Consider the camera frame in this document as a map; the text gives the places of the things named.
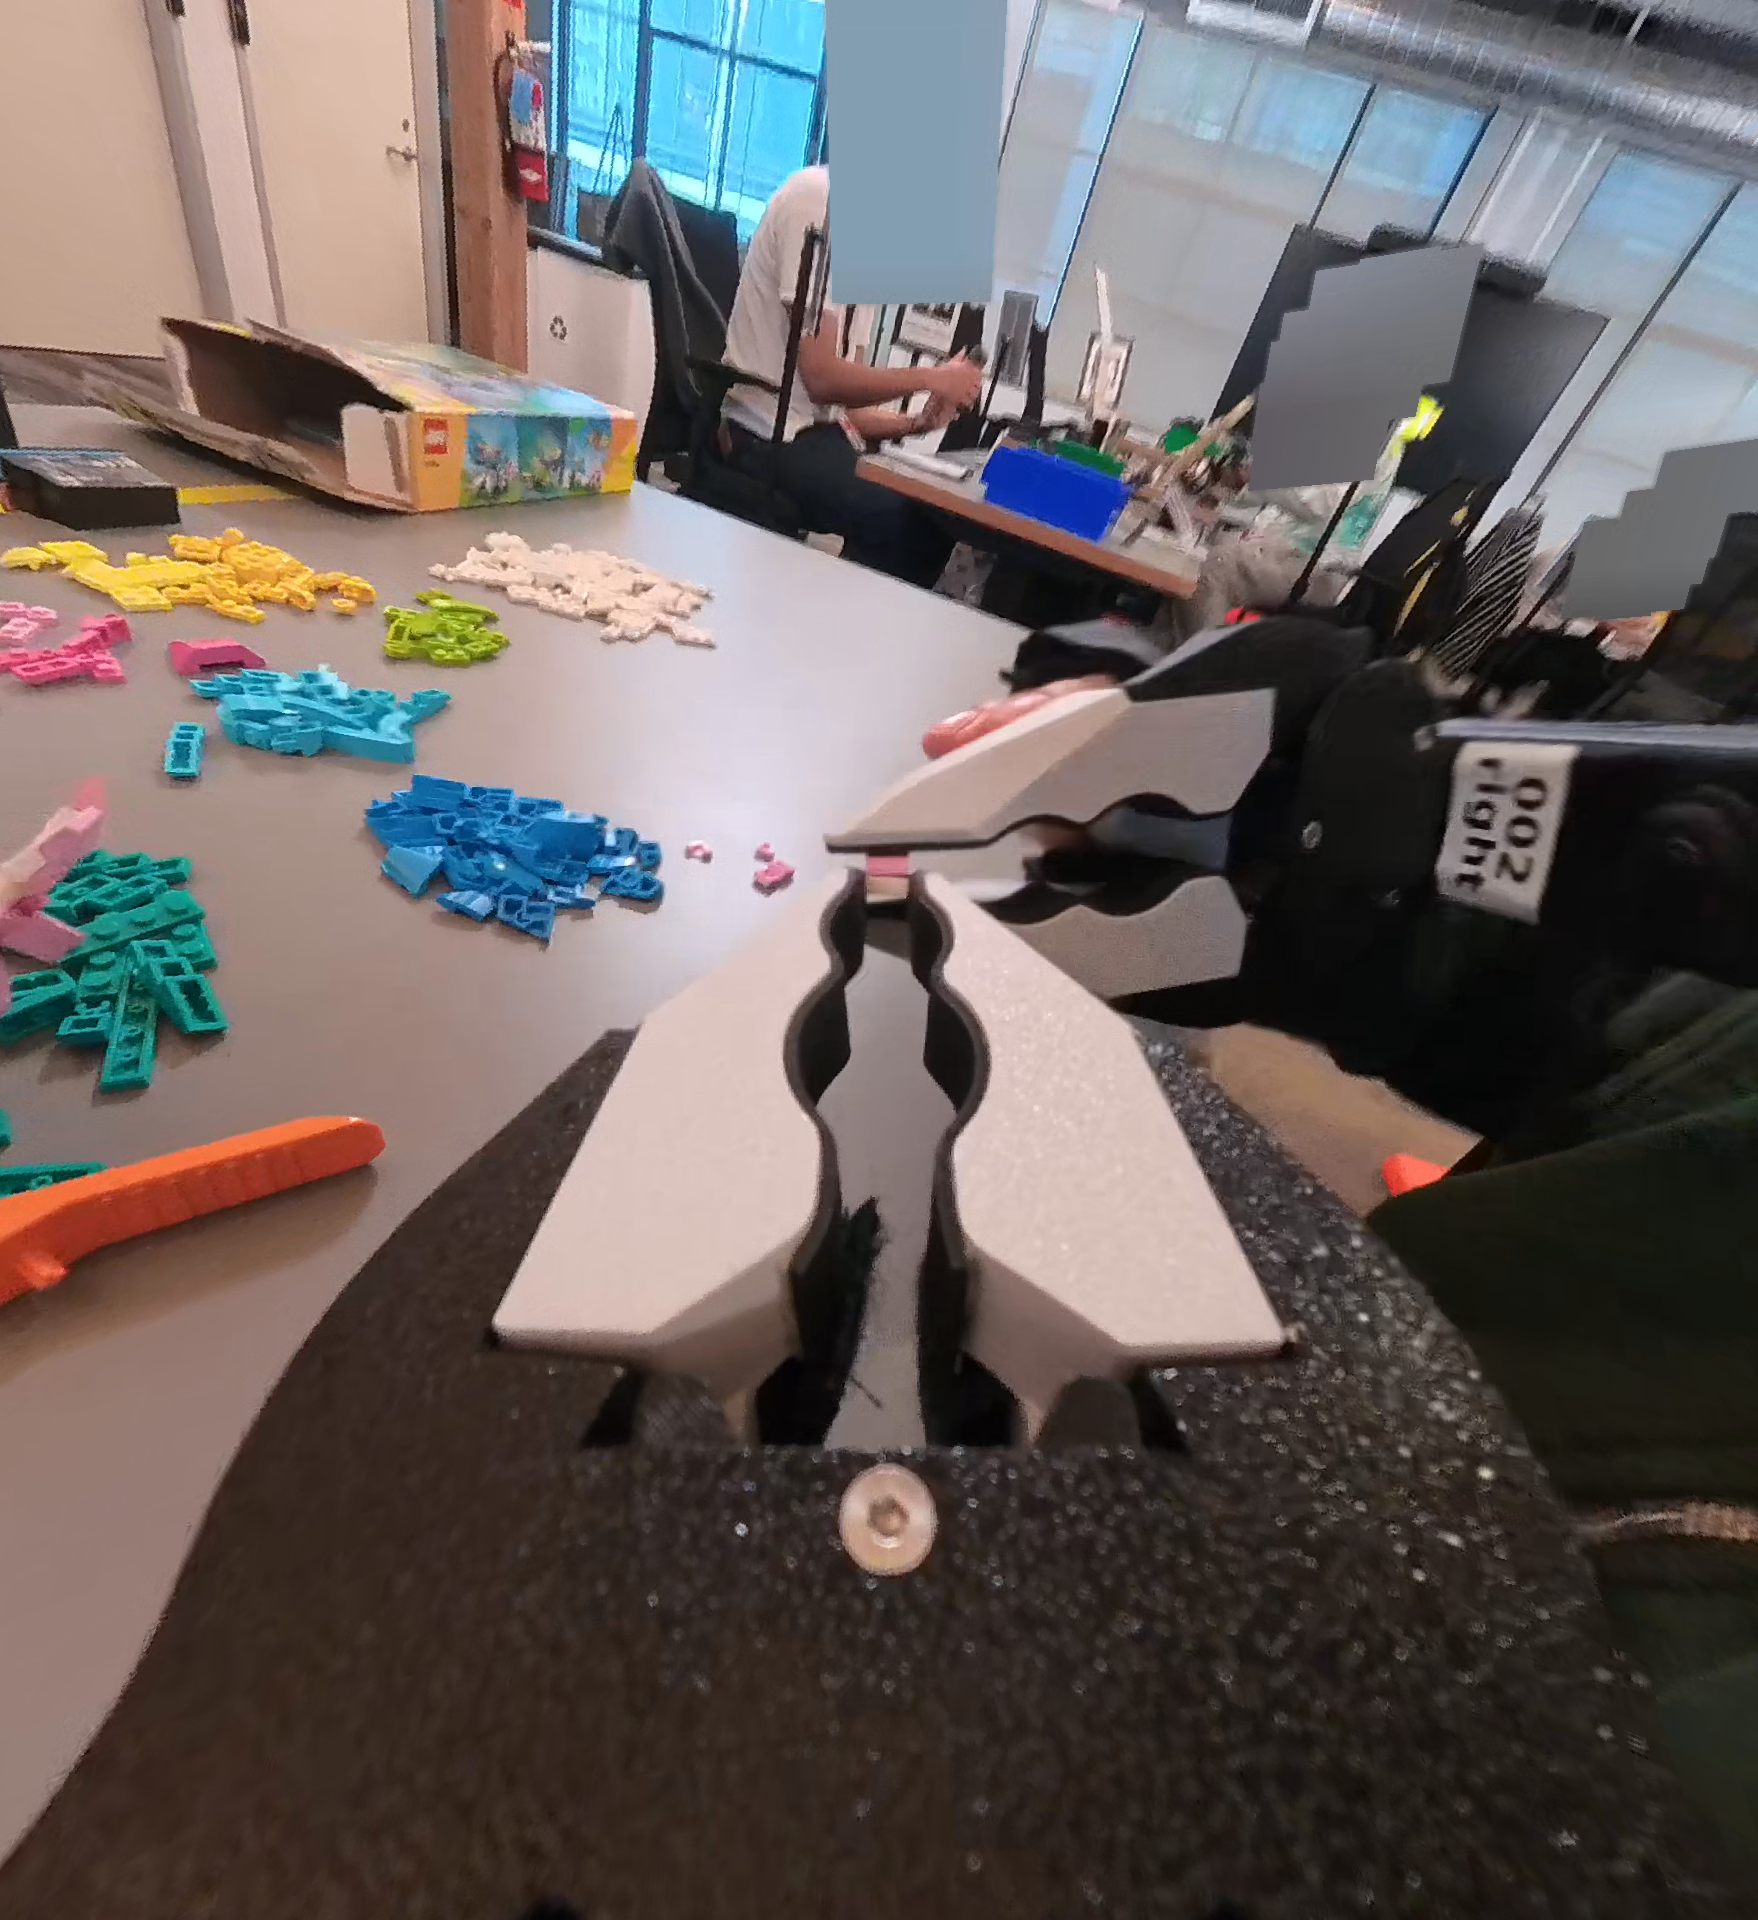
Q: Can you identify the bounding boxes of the pile of white lego pieces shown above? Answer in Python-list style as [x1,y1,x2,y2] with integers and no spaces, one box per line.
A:
[430,532,719,650]

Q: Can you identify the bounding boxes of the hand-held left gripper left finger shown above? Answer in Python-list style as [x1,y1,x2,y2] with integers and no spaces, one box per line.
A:
[493,869,873,1442]

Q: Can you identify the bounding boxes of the red fire extinguisher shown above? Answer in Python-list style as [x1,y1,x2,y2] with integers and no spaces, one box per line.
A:
[495,36,553,206]

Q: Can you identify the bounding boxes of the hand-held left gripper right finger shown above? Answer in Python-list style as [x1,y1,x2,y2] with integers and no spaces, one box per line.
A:
[906,873,1293,1443]

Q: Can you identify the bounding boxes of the orange brick separator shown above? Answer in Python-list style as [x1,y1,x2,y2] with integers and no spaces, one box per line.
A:
[0,1113,388,1338]

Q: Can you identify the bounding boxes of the yellow tape strip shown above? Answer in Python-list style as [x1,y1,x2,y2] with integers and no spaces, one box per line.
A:
[0,479,314,521]

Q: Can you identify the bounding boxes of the office chair with dark jacket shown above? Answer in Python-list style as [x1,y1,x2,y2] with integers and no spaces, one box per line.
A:
[601,158,741,501]

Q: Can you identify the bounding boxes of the blue plastic bin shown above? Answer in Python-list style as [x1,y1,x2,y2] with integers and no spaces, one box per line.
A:
[982,446,1130,543]

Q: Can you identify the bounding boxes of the pile of cyan lego pieces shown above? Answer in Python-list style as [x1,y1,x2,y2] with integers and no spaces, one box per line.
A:
[190,667,451,761]

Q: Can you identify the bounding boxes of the white door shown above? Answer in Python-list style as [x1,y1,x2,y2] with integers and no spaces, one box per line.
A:
[143,0,455,351]

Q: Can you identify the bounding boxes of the wooden post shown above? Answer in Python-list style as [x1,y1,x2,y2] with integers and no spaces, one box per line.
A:
[444,0,535,370]

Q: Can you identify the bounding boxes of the pink lego flower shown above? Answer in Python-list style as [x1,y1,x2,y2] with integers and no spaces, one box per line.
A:
[0,781,111,1037]

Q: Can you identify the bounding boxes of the black computer monitor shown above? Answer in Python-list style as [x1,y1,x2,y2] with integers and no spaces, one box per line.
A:
[1215,226,1611,501]

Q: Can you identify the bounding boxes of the wooden office desk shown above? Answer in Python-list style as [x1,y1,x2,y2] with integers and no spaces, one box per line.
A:
[856,450,1206,605]

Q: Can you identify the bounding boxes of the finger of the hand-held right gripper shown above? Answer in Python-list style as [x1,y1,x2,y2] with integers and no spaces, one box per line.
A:
[827,682,1279,859]
[988,842,1255,1006]

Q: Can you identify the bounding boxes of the white recycling bin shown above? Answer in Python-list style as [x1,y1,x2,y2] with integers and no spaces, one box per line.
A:
[526,246,657,440]

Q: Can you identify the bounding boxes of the pile of lime lego pieces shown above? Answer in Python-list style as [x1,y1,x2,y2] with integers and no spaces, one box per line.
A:
[382,588,509,666]

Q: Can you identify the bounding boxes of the pile of yellow lego pieces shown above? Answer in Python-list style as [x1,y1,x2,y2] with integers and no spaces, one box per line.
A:
[0,529,376,619]

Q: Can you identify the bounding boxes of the opened cardboard lego box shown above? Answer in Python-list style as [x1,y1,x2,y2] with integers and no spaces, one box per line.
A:
[160,315,641,515]

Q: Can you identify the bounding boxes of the pile of blue lego pieces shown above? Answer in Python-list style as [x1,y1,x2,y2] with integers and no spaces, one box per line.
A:
[364,775,668,945]

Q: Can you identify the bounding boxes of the small flat black box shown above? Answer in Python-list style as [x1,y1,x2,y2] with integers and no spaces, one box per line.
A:
[0,447,185,531]

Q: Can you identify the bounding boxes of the pile of pink lego pieces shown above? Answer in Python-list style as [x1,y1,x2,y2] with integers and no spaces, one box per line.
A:
[0,598,134,730]

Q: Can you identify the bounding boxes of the pile of teal lego pieces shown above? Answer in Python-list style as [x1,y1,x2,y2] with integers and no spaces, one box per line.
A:
[0,848,232,1092]

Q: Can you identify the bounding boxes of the person's right forearm green sleeve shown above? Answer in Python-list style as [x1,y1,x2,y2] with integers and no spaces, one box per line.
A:
[1367,983,1758,1920]

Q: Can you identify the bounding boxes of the person's right hand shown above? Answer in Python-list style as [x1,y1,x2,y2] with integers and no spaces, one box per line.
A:
[921,677,1112,762]

